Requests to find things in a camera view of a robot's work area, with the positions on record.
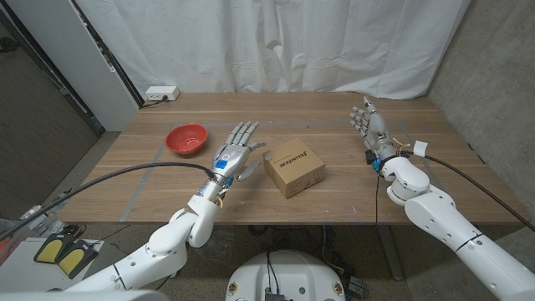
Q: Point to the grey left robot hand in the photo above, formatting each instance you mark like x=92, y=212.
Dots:
x=230, y=161

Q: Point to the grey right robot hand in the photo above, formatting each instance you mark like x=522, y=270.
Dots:
x=376, y=129

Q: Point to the brown cardboard package box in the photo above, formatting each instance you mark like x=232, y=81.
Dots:
x=299, y=173

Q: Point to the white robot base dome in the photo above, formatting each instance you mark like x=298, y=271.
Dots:
x=286, y=276

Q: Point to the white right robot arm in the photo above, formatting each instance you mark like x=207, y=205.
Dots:
x=439, y=217

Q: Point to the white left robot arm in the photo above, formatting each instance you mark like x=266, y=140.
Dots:
x=167, y=246

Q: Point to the red bowl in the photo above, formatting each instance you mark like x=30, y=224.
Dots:
x=186, y=140

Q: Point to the white power strip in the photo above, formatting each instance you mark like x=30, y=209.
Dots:
x=161, y=93

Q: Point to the white curtain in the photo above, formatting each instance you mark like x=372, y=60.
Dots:
x=271, y=42

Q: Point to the grey power adapter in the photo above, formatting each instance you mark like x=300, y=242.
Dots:
x=356, y=286

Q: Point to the white cabinet panel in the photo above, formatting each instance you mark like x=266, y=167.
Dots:
x=79, y=62

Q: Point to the yellow black foot pedal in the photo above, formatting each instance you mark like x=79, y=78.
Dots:
x=75, y=259
x=50, y=250

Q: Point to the clear plastic clutter pile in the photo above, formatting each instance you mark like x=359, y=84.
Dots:
x=46, y=211

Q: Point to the clear plastic storage bin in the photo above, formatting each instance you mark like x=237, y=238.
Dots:
x=8, y=246

